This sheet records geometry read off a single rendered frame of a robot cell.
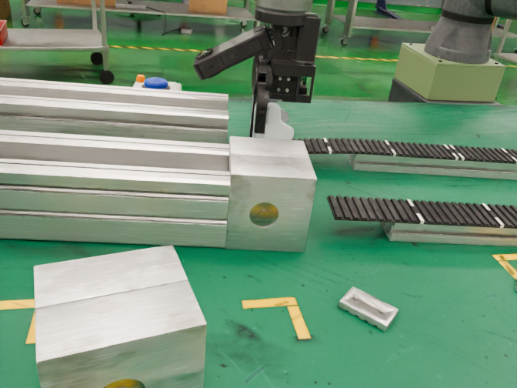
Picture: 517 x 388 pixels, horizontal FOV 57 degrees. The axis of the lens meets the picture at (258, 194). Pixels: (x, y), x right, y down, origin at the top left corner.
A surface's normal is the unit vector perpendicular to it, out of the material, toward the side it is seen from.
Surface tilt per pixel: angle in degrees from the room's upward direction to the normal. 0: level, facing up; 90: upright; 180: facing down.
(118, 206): 90
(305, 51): 90
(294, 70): 90
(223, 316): 0
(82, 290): 0
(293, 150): 0
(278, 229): 90
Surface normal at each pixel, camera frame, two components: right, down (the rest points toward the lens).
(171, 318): 0.10, -0.87
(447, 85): 0.20, 0.50
